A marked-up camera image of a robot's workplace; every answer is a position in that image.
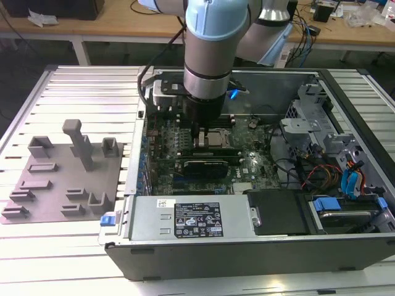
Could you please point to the silver chipset heatsink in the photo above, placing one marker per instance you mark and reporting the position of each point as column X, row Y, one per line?
column 242, row 188

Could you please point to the silver CPU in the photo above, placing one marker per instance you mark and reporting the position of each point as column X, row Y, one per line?
column 217, row 139

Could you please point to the black graphics card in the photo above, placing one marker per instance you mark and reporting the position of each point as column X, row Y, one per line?
column 206, row 169

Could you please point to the blue disk carrier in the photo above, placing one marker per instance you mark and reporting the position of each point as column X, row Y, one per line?
column 325, row 204

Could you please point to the black RAM slot bank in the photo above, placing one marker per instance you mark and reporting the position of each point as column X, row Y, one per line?
column 226, row 124
column 213, row 158

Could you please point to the black plastic cover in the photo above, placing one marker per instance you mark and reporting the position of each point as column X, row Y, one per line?
column 277, row 212

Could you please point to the grey metal drive cage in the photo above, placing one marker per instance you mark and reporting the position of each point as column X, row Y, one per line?
column 296, row 123

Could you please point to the grey power supply unit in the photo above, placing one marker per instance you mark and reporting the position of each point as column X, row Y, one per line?
column 148, row 216

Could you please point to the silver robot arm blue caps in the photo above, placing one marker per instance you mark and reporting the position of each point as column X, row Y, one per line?
column 210, row 61

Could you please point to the green motherboard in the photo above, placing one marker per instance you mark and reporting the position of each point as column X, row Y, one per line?
column 247, row 148

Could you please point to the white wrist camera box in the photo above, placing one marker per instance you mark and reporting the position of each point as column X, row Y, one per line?
column 166, row 99

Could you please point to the wooden workbench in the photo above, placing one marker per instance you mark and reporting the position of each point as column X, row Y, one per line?
column 108, row 27

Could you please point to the small black box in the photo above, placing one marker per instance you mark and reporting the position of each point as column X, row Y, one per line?
column 323, row 13

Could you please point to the white crumpled paper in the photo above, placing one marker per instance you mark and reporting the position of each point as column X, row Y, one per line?
column 43, row 18

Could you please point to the coin cell battery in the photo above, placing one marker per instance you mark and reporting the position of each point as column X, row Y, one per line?
column 253, row 124

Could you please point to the blue case latch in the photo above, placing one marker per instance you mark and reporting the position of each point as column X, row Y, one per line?
column 107, row 220

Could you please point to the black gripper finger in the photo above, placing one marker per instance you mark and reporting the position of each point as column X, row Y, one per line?
column 195, row 134
column 203, row 138

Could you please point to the black computer tower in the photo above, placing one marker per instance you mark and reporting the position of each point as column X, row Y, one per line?
column 293, row 7

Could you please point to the blue plastic clip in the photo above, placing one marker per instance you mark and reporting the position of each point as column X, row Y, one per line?
column 382, row 204

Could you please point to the large black equipment box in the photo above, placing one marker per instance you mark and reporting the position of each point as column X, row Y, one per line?
column 55, row 7

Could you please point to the clear plastic bags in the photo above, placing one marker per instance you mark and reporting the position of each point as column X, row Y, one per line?
column 365, row 15

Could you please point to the open black PC case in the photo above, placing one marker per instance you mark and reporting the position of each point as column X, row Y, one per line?
column 216, row 256

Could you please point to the grey parts rack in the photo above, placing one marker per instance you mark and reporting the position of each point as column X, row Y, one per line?
column 68, row 179

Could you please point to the small black adapter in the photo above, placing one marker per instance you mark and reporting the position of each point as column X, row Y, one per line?
column 314, row 31

